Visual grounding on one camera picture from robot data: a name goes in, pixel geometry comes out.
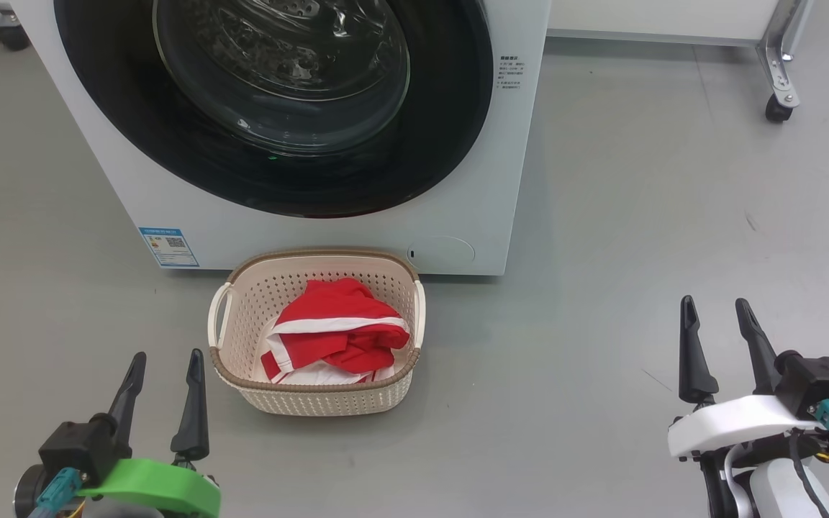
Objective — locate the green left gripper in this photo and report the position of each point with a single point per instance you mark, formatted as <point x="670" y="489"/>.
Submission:
<point x="162" y="482"/>

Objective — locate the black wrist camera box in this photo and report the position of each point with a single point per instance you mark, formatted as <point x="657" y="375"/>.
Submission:
<point x="817" y="378"/>
<point x="76" y="450"/>

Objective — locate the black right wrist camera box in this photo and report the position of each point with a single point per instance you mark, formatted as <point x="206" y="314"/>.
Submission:
<point x="817" y="378"/>

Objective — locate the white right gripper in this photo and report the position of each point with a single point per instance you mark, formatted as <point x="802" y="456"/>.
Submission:
<point x="731" y="421"/>

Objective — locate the blue energy label sticker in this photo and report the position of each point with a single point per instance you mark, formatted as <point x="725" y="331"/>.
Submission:
<point x="168" y="248"/>

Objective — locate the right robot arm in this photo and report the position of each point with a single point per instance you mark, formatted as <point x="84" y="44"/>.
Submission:
<point x="774" y="489"/>

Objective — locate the grey washing machine door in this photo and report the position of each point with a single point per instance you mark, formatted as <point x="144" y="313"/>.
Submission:
<point x="443" y="108"/>

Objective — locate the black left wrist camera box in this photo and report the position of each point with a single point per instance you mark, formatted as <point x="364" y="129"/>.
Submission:
<point x="76" y="450"/>

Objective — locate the white panel on metal frame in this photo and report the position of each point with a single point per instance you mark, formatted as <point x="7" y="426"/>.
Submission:
<point x="659" y="18"/>

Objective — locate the metal frame leg with caster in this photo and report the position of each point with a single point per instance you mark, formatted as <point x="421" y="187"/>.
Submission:
<point x="781" y="72"/>

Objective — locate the red and white garment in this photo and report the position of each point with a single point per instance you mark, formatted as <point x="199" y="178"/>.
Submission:
<point x="342" y="338"/>

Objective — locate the cream perforated laundry basket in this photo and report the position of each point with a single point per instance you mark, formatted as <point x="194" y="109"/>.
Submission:
<point x="314" y="399"/>

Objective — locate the white front-load washing machine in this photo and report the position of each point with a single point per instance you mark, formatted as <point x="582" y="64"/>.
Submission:
<point x="314" y="234"/>

